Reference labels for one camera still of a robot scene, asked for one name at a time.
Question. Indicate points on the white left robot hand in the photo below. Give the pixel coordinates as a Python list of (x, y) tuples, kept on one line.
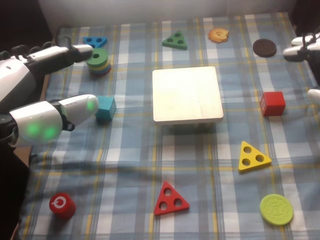
[(17, 72)]

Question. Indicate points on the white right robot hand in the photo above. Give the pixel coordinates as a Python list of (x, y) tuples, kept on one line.
[(295, 52)]

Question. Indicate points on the red wooden cube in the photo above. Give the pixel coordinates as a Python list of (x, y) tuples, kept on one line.
[(273, 105)]

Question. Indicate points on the teal wooden cube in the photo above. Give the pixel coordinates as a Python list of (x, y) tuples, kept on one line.
[(106, 110)]

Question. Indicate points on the blue triangle block with holes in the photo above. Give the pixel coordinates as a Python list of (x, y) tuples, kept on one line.
[(93, 40)]

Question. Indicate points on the yellow triangle block with holes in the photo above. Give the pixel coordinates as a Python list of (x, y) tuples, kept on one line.
[(251, 155)]

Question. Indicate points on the green triangle block with holes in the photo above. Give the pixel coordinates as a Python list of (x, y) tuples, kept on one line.
[(166, 43)]

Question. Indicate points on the red cylinder block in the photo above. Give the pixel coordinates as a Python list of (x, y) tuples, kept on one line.
[(62, 207)]

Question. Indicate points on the red triangle block with holes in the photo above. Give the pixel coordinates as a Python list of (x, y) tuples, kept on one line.
[(170, 198)]

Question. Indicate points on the dark brown round cookie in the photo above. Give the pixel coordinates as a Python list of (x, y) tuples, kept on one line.
[(264, 48)]

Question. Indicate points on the tan toy cookie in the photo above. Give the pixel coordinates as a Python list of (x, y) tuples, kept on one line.
[(213, 37)]

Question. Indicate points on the small white table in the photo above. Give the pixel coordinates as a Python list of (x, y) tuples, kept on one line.
[(187, 95)]

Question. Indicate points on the blue plaid cloth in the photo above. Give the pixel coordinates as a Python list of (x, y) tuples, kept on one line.
[(125, 150)]

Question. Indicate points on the green round cookie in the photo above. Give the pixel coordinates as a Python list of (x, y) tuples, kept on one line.
[(276, 210)]

